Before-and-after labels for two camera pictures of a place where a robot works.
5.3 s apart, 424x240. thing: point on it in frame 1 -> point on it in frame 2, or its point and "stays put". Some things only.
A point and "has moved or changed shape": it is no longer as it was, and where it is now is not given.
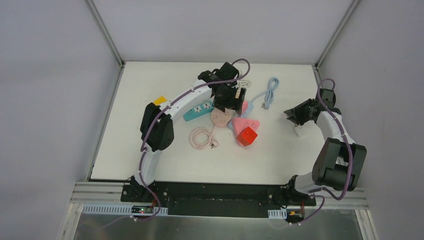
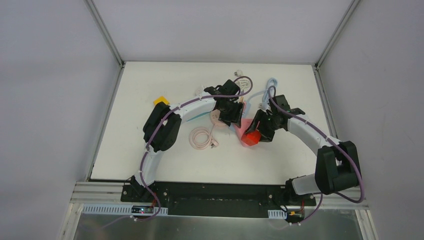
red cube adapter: [247, 136] has moved or changed shape
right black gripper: [296, 115] -> [262, 129]
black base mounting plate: [216, 198] stays put
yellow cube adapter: [159, 100] stays put
